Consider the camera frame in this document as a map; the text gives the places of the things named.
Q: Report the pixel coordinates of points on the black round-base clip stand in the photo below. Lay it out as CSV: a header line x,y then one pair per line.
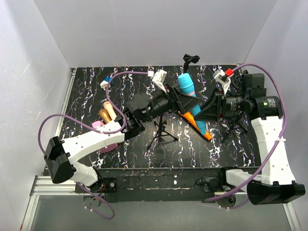
x,y
189,59

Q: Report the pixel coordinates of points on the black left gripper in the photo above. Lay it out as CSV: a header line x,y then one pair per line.
x,y
173,98

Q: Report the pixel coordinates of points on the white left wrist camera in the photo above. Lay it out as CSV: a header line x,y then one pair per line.
x,y
158,78

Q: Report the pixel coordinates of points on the black tripod mic stand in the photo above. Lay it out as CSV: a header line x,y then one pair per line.
x,y
161,132

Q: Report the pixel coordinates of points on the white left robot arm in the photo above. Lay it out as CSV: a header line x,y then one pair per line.
x,y
62,156

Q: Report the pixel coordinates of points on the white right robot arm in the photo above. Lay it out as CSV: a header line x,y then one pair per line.
x,y
276,183

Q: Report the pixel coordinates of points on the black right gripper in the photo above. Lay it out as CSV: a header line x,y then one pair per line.
x,y
219,106

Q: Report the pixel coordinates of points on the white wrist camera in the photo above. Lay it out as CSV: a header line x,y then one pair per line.
x,y
224,78
158,78

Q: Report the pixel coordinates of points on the pink beige microphone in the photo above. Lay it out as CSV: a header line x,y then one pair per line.
x,y
109,108

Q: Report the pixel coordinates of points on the gold microphone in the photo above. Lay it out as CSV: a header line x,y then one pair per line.
x,y
103,114

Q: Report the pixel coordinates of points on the black small tripod stand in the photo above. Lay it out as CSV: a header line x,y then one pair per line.
x,y
235,124

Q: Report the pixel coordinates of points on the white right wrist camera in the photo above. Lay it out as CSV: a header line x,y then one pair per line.
x,y
224,78

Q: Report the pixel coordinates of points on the black round-base shock-mount stand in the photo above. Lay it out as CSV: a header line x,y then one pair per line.
x,y
240,82

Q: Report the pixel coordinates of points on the white and blue small object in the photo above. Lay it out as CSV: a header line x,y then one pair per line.
x,y
105,82

